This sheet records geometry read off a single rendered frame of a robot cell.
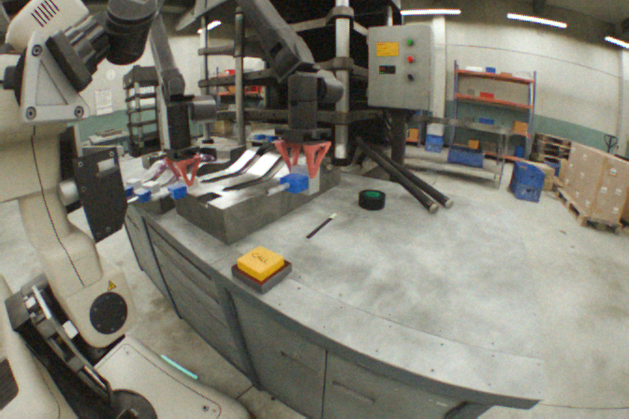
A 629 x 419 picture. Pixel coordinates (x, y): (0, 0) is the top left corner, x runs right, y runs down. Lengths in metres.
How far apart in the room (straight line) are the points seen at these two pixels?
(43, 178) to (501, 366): 0.76
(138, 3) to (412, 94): 1.04
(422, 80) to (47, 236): 1.30
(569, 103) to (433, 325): 7.26
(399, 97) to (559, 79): 6.55
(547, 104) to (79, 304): 7.55
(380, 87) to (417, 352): 1.06
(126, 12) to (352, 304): 0.54
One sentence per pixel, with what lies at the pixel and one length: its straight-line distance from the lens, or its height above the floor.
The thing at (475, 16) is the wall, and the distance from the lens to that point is 7.46.
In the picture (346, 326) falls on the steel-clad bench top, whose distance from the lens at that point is 0.38.
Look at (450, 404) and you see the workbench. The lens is 0.55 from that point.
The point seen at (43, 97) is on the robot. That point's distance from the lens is 0.36.
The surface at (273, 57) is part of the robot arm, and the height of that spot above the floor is 1.19.
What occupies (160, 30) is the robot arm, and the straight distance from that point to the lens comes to 0.87.
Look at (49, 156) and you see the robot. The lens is 0.53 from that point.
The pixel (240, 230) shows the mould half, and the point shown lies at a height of 0.82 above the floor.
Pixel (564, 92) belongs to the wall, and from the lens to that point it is 7.47.
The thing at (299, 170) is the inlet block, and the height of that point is 0.95.
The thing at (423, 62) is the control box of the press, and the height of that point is 1.29.
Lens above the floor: 1.10
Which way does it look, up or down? 19 degrees down
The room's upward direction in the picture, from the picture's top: straight up
